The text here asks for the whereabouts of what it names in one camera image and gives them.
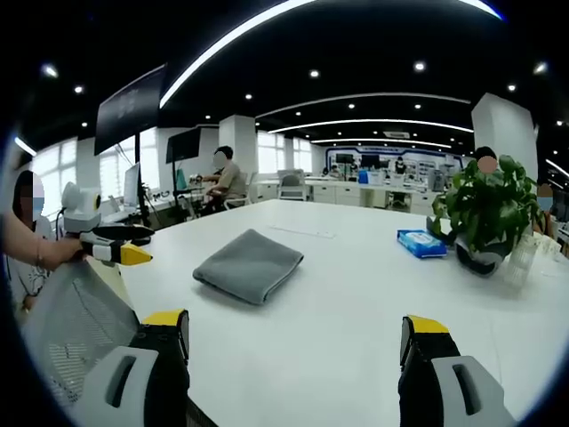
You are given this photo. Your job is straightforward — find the white desktop monitor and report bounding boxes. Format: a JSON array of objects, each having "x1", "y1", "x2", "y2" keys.
[{"x1": 122, "y1": 161, "x2": 142, "y2": 211}]

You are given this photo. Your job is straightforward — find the blue box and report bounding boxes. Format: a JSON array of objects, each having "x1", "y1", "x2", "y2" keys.
[{"x1": 357, "y1": 169, "x2": 386, "y2": 186}]

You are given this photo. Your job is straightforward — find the clear plastic cup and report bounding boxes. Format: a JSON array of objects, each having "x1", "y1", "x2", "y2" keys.
[{"x1": 503, "y1": 230, "x2": 540, "y2": 289}]

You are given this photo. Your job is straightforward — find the large black hanging screen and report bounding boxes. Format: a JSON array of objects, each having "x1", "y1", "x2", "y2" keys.
[{"x1": 93, "y1": 62, "x2": 168, "y2": 157}]

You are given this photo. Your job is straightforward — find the black stand pole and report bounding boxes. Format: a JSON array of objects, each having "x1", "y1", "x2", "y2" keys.
[{"x1": 133, "y1": 132, "x2": 155, "y2": 246}]

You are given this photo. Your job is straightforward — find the blue wet wipes packet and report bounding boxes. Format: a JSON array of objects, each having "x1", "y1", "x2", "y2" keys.
[{"x1": 396, "y1": 229, "x2": 448, "y2": 261}]

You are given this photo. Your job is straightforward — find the green potted plant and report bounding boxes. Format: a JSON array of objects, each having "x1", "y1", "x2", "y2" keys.
[{"x1": 430, "y1": 153, "x2": 541, "y2": 278}]

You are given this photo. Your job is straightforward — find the grey towel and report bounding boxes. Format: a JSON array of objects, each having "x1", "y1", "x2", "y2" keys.
[{"x1": 192, "y1": 228, "x2": 306, "y2": 307}]

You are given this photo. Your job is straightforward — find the person's left hand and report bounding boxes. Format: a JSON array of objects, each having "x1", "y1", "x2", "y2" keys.
[{"x1": 52, "y1": 237, "x2": 92, "y2": 271}]

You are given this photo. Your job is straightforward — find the white table cable cover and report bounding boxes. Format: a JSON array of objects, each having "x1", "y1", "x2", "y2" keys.
[{"x1": 268, "y1": 222, "x2": 338, "y2": 240}]

